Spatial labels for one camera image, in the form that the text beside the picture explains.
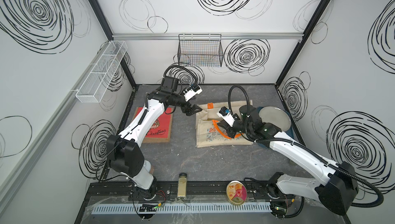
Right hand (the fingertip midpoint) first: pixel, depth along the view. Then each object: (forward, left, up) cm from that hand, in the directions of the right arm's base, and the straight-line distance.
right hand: (219, 123), depth 76 cm
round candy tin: (-27, -8, -17) cm, 33 cm away
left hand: (+10, +12, +4) cm, 16 cm away
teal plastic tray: (+7, -46, -20) cm, 51 cm away
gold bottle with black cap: (-25, +18, -16) cm, 35 cm away
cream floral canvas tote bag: (0, +5, -11) cm, 12 cm away
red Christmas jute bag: (+4, +34, -16) cm, 38 cm away
